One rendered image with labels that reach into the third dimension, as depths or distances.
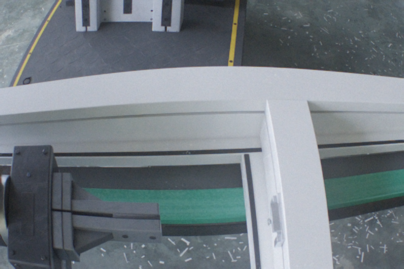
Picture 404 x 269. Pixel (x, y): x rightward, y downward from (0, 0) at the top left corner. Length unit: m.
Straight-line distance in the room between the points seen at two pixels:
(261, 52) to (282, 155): 1.45
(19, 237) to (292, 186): 0.26
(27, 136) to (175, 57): 0.91
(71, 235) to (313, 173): 0.22
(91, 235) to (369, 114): 0.32
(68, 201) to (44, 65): 1.06
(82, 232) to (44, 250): 0.05
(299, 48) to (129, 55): 0.77
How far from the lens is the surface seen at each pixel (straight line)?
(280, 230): 0.44
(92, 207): 0.43
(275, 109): 0.50
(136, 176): 0.55
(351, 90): 0.54
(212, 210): 0.51
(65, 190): 0.44
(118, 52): 1.43
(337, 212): 0.55
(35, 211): 0.42
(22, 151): 0.46
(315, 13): 2.20
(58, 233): 0.42
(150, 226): 0.42
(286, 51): 1.94
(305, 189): 0.45
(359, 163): 0.59
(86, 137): 0.54
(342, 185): 0.55
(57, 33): 1.57
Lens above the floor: 1.31
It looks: 53 degrees down
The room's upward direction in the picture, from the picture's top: 5 degrees clockwise
